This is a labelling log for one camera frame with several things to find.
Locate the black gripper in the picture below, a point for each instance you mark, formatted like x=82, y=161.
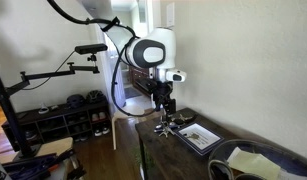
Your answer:
x=162, y=99

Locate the keys with black car fob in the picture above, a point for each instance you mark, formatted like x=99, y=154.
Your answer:
x=166, y=128

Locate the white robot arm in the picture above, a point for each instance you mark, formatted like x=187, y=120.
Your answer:
x=156, y=50

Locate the keys inside tray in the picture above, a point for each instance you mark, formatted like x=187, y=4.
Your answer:
x=193, y=136

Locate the dark wooden console table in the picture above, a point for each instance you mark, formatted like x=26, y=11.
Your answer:
x=168, y=158

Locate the wooden stool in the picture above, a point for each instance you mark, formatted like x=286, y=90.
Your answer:
x=131, y=111

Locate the black bicycle helmet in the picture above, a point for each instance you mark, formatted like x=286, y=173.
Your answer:
x=75, y=101
x=95, y=96

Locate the black sunglasses in bowl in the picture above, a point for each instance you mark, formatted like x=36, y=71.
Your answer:
x=219, y=170

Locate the black shoe shelf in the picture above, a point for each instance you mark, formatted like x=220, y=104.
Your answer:
x=79, y=123

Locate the yellow sticky notes pad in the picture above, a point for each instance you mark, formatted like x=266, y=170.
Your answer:
x=253, y=163

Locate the black stand pole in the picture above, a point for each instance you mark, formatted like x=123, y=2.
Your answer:
x=26, y=150

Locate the silver keys with black strap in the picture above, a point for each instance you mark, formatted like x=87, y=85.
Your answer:
x=183, y=120

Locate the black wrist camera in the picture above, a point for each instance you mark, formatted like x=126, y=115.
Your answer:
x=149, y=85

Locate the black camera on stand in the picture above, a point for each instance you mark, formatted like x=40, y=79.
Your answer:
x=92, y=48

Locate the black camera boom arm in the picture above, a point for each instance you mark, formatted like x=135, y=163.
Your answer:
x=27, y=78

